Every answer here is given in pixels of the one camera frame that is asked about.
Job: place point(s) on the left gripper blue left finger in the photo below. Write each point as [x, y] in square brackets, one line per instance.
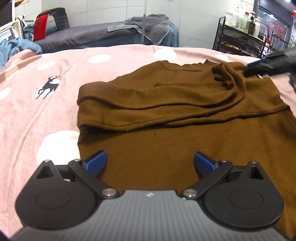
[95, 163]

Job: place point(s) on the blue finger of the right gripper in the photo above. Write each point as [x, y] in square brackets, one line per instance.
[257, 64]

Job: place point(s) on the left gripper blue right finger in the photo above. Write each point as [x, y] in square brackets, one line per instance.
[204, 164]

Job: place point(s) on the brown knit sweater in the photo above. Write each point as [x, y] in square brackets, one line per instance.
[152, 121]

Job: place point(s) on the black metal shelf rack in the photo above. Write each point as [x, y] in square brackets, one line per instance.
[234, 41]

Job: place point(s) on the pink polka dot bedsheet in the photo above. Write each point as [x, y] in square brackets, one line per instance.
[39, 117]

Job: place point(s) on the grey towel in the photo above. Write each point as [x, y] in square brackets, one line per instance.
[155, 27]

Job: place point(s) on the blue garment pile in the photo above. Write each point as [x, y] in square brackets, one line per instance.
[10, 47]

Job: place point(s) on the red black chair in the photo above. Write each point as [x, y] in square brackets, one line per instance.
[48, 22]

